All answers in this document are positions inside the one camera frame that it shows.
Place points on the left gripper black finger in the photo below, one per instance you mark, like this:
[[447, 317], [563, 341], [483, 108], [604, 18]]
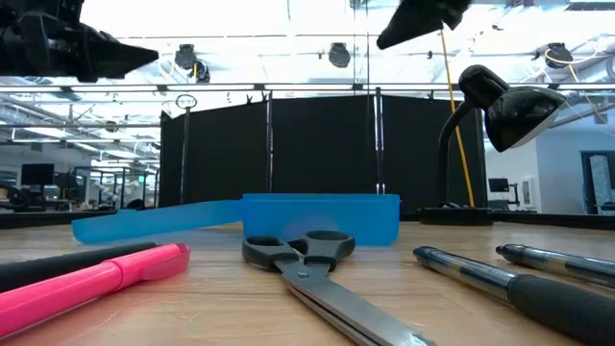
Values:
[[127, 56]]

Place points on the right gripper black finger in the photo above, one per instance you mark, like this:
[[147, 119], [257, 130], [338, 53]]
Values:
[[413, 21]]

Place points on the black marker pen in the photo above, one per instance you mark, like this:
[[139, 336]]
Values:
[[48, 266]]

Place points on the pink highlighter pen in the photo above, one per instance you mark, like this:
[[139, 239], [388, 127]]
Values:
[[72, 288]]

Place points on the clear pen with black grip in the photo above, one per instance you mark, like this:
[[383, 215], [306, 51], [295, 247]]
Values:
[[552, 262], [480, 276]]

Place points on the blue plastic hinged supply box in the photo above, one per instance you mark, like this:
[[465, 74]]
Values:
[[322, 216]]

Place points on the black ceiling-hung device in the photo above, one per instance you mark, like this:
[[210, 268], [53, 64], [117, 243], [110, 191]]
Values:
[[339, 54], [185, 56], [558, 54]]

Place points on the silver metal pole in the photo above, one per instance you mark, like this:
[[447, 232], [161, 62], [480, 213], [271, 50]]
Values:
[[379, 144]]

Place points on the black computer monitor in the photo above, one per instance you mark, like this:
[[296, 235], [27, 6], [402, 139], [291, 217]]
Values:
[[37, 174]]

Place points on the black gooseneck desk lamp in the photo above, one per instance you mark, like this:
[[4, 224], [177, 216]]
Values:
[[514, 115]]

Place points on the black folding partition screen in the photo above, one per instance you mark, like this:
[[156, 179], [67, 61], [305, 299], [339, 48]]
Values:
[[322, 144]]

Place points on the small black monitor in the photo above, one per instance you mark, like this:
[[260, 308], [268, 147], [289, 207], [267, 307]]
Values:
[[499, 185]]

